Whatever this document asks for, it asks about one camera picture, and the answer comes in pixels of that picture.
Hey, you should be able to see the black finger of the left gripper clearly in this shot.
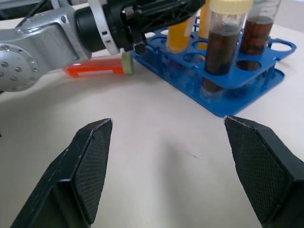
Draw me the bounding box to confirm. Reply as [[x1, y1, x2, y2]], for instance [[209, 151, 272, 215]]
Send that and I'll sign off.
[[140, 0, 206, 34]]

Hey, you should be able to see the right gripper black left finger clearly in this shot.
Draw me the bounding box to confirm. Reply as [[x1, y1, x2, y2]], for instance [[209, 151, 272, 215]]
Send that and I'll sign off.
[[9, 117, 114, 228]]

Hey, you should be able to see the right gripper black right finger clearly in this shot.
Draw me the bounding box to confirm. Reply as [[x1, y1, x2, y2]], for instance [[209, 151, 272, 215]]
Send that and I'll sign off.
[[224, 115, 304, 228]]

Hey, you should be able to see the yellow test tube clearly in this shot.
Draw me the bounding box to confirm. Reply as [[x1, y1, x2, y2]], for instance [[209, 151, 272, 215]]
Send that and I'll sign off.
[[165, 18, 194, 54], [198, 0, 212, 50]]

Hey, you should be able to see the red test tube pale cap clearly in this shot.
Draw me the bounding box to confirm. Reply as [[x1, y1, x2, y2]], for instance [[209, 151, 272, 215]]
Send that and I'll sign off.
[[62, 51, 135, 78]]

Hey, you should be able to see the brown test tube cream cap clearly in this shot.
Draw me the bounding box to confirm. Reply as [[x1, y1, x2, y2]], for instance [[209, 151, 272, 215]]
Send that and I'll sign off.
[[200, 0, 254, 101]]

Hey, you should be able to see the brown test tube clear top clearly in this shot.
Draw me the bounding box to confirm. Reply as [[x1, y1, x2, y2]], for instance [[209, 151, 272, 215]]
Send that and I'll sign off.
[[238, 0, 282, 56]]

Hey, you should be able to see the blue test tube rack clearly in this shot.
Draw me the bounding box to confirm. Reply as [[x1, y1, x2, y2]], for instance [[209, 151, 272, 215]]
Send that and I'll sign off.
[[130, 16, 297, 118]]

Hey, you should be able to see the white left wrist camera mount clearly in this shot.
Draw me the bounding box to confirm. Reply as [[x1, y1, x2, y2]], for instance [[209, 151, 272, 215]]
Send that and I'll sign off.
[[87, 0, 121, 56]]

